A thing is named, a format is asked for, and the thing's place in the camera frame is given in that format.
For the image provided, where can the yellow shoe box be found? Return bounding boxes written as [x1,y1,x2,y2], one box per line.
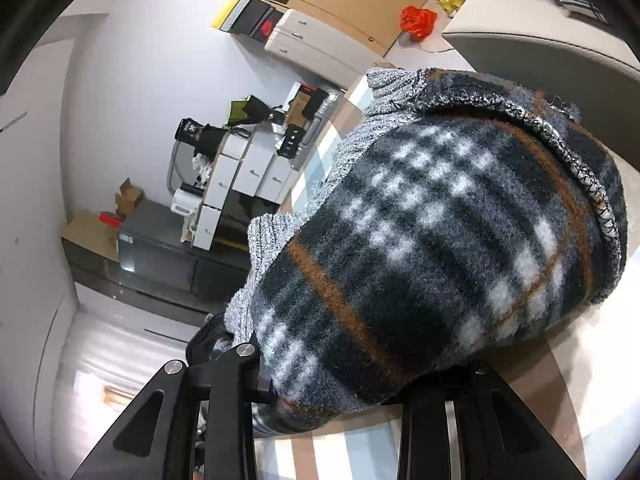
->
[210,0,247,32]

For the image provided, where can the white wardrobe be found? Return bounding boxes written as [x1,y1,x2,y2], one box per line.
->
[60,285,206,356]

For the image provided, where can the crumpled white cloth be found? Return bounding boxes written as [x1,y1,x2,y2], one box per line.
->
[192,154,216,183]

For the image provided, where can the white fluffy rug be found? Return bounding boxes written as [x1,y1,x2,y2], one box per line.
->
[397,35,453,56]

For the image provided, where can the dark glass wardrobe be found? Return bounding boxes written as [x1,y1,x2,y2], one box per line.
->
[61,209,238,328]

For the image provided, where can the plaid fleece jacket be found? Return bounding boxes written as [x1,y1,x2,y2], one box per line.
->
[223,66,629,436]

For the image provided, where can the orange plastic bag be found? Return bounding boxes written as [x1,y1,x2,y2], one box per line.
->
[399,5,439,42]

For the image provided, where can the black flat box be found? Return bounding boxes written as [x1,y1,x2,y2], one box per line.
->
[303,87,329,117]

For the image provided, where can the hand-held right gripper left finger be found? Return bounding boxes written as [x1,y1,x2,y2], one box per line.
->
[70,342,275,480]

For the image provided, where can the dark green wrapped bouquet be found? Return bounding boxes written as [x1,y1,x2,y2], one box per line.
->
[229,94,272,129]

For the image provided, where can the white desk with drawers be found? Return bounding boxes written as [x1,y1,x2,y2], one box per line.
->
[191,127,302,252]

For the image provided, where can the black labelled bucket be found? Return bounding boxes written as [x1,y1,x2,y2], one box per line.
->
[174,117,202,144]

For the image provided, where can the black red-logo shoe box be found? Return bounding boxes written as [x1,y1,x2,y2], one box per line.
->
[249,10,282,44]

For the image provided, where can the white electric kettle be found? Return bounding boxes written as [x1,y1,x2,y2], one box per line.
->
[171,186,199,214]

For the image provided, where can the black power strip box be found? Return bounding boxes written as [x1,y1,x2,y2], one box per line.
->
[276,126,307,159]

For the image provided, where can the small cardboard box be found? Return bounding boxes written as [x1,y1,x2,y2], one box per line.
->
[294,85,317,113]

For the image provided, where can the grey arched mirror frame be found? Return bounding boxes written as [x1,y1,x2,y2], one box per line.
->
[166,139,201,196]

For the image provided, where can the silver suitcase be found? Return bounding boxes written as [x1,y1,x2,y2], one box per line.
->
[289,87,347,172]

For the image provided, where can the white suitcase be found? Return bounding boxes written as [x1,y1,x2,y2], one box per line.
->
[263,8,397,90]

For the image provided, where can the open cardboard box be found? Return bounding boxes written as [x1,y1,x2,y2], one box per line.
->
[114,176,147,217]

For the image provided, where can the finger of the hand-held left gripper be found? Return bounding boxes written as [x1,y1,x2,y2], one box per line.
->
[185,311,252,367]

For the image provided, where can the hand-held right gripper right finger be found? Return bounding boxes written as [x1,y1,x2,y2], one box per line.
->
[382,360,586,480]

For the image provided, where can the grey refrigerator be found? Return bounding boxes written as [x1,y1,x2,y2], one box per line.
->
[116,199,251,303]

